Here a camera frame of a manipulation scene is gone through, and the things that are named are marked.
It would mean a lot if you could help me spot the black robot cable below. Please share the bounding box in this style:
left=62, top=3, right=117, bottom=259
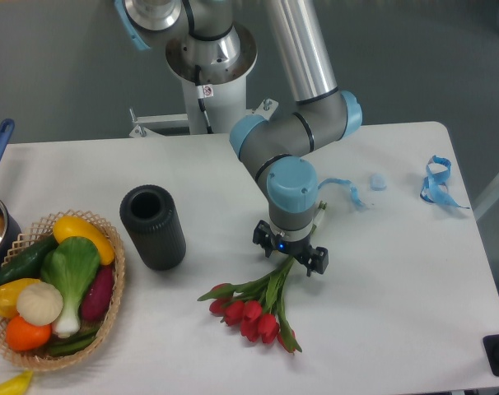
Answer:
left=194, top=64, right=214, bottom=135

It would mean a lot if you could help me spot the orange fruit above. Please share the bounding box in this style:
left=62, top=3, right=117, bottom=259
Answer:
left=5, top=315, right=52, bottom=351

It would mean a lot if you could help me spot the purple sweet potato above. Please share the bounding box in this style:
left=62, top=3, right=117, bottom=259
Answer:
left=81, top=266, right=114, bottom=322

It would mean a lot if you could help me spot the blue ribbon strip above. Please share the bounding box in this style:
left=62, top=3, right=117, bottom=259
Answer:
left=318, top=178, right=366, bottom=210

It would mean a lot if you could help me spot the dark green cucumber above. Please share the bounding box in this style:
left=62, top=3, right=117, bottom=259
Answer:
left=0, top=235, right=58, bottom=286

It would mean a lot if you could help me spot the woven wicker basket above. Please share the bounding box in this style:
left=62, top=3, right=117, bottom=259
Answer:
left=0, top=210, right=125, bottom=372

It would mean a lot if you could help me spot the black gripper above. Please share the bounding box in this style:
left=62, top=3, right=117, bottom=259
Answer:
left=252, top=220, right=329, bottom=277

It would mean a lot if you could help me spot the red tulip bouquet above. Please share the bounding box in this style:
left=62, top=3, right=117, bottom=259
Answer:
left=198, top=258, right=301, bottom=353

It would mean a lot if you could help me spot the yellow squash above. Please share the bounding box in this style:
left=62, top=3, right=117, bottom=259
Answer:
left=52, top=215, right=116, bottom=267

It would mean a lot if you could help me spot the yellow banana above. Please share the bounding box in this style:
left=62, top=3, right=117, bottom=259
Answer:
left=0, top=370, right=34, bottom=395

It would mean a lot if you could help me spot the green bok choy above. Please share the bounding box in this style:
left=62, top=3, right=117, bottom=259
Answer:
left=40, top=236, right=100, bottom=338

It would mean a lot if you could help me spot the yellow bell pepper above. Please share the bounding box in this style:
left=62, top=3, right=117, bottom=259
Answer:
left=0, top=278, right=40, bottom=318

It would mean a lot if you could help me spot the black ribbed vase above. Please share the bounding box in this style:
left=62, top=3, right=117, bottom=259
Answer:
left=119, top=184, right=186, bottom=271

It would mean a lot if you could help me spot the white steamed bun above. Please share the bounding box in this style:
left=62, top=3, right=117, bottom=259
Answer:
left=16, top=281, right=63, bottom=326

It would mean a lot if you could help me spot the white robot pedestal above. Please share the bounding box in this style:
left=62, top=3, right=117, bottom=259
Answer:
left=128, top=21, right=280, bottom=139

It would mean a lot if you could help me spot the green vegetable in basket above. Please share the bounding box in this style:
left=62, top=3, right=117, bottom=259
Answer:
left=46, top=327, right=100, bottom=357

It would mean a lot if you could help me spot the blue ribbon right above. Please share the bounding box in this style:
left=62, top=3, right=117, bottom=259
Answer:
left=419, top=156, right=469, bottom=209

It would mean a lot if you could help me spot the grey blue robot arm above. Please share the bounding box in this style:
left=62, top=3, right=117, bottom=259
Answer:
left=114, top=1, right=362, bottom=273

